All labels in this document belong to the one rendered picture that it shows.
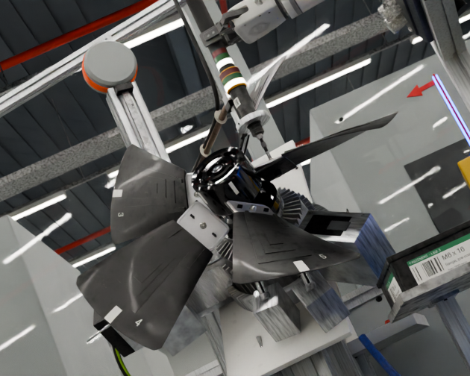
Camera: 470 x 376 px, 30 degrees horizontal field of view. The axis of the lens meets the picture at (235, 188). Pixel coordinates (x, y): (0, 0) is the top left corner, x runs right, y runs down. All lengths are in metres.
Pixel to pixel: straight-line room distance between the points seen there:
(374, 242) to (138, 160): 0.58
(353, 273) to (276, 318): 0.17
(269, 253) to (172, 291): 0.26
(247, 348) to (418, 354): 0.70
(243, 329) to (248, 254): 0.34
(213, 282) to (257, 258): 0.37
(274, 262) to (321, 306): 0.20
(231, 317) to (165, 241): 0.25
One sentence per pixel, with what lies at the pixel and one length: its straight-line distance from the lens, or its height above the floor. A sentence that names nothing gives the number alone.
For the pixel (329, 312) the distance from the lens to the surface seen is 1.65.
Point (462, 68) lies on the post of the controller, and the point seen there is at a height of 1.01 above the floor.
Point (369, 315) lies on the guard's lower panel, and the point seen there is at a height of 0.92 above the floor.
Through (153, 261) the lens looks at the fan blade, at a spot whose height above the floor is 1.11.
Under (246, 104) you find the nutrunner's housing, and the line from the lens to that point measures 1.76.
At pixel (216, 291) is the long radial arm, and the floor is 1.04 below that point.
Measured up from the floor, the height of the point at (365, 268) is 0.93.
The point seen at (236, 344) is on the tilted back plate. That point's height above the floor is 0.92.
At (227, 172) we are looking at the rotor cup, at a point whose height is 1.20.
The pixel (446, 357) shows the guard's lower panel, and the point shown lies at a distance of 2.35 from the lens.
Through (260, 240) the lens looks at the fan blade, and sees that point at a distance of 1.53.
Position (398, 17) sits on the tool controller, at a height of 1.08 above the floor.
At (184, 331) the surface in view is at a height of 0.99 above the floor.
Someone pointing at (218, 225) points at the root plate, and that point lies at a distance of 1.72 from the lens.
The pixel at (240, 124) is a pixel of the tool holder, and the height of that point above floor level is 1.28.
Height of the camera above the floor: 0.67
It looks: 17 degrees up
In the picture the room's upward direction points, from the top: 25 degrees counter-clockwise
